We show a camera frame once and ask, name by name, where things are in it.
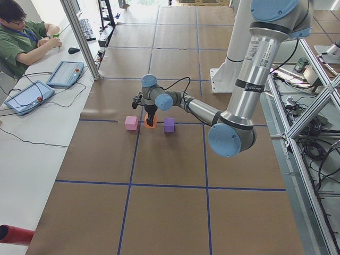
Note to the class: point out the black computer mouse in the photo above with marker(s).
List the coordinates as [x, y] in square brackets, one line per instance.
[73, 50]

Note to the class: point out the purple block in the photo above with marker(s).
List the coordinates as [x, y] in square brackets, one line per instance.
[169, 125]

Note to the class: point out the black keyboard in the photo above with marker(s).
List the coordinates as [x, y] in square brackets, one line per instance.
[87, 29]

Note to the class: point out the aluminium frame post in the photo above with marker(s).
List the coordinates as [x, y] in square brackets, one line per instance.
[85, 50]

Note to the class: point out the teach pendant tablet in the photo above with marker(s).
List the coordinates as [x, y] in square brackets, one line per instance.
[66, 74]
[29, 98]

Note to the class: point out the seated person green shirt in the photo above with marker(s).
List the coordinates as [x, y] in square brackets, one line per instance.
[24, 42]

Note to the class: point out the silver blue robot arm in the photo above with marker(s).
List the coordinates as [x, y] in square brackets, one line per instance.
[232, 131]

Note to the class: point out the green bottle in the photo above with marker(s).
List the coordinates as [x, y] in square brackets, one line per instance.
[57, 36]

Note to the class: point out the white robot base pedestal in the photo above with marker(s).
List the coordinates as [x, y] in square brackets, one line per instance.
[224, 78]

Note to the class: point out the red cylinder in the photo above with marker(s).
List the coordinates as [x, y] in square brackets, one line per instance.
[16, 235]

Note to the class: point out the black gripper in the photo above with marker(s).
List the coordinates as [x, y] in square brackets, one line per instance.
[150, 109]

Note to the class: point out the pink block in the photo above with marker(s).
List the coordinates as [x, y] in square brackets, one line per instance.
[131, 123]

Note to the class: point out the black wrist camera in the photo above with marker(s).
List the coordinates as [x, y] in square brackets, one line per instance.
[137, 100]

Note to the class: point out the near teach pendant tablet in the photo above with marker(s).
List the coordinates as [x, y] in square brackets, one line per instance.
[29, 98]

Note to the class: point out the aluminium frame rack right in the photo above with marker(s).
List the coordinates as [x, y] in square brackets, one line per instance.
[302, 100]

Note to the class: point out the orange block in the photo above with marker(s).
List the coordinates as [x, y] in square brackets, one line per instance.
[155, 122]

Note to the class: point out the far teach pendant tablet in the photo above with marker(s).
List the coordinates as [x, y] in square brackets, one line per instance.
[66, 74]

